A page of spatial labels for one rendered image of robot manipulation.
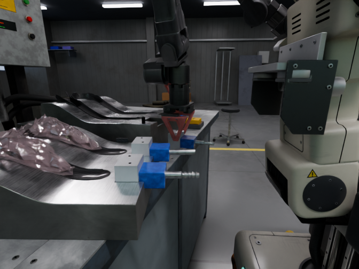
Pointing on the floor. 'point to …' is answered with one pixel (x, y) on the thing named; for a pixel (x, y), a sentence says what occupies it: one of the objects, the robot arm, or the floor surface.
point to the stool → (229, 125)
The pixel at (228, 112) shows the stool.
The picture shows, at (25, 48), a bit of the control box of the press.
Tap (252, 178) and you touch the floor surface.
